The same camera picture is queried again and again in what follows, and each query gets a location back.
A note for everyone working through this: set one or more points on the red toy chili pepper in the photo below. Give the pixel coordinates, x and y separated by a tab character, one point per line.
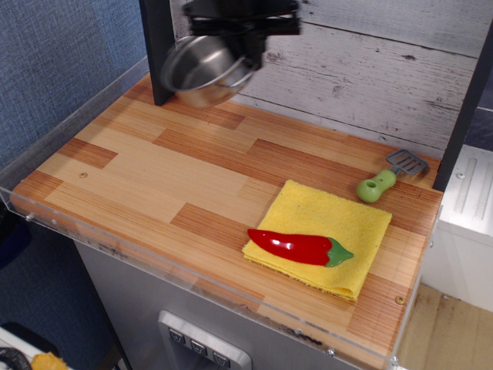
301	248

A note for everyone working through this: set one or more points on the silver steel pot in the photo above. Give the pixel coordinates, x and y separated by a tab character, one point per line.
201	73

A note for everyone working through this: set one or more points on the yellow folded cloth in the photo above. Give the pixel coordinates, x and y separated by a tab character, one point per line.
300	209

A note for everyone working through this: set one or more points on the grey toy fridge cabinet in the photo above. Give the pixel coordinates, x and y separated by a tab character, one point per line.
239	316

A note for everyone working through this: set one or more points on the dark grey vertical post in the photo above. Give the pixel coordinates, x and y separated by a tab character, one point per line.
159	37

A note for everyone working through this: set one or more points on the silver dispenser panel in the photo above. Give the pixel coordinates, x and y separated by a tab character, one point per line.
191	347

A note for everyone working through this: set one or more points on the yellow object bottom left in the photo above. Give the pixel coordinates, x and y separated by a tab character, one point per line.
48	361

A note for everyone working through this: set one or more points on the clear acrylic guard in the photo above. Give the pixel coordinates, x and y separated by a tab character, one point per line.
185	185

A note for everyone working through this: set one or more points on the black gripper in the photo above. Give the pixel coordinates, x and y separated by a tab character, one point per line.
229	18

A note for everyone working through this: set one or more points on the green handled toy spatula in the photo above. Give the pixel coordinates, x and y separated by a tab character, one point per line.
401	161

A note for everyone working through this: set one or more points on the dark right vertical post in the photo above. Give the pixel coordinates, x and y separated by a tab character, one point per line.
466	114

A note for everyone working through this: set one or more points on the white side cabinet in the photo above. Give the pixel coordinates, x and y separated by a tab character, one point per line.
459	260

